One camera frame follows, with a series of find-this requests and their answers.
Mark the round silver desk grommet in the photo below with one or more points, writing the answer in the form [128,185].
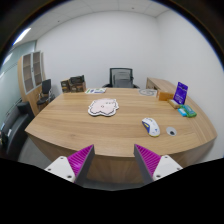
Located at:
[171,131]

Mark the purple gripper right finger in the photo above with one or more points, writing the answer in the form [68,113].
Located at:
[153,166]

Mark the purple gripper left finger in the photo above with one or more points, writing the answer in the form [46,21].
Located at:
[73,168]

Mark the blue tissue pack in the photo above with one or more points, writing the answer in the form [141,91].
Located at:
[182,112]

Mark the tall wooden cabinet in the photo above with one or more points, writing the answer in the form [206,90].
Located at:
[30,70]

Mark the black mesh office chair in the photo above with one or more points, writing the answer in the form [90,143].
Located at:
[120,78]

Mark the black leather sofa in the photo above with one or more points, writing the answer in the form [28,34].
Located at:
[12,132]

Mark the dark cardboard boxes stack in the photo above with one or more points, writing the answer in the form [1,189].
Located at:
[74,84]

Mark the black side office chair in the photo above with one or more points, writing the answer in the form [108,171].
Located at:
[46,95]

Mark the green white booklet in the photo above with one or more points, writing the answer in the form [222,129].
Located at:
[95,90]

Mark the white blue computer mouse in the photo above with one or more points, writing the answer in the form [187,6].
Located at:
[151,127]

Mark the small wooden box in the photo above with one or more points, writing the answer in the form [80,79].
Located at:
[164,96]

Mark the large wooden desk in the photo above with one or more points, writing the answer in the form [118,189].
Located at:
[65,126]

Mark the purple acrylic sign stand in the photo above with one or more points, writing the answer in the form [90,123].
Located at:
[181,93]

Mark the low wooden sideboard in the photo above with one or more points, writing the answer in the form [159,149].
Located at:
[160,84]

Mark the round white coaster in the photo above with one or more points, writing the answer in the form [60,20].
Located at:
[148,92]

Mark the beige small packet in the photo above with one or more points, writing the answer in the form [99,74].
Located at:
[174,104]

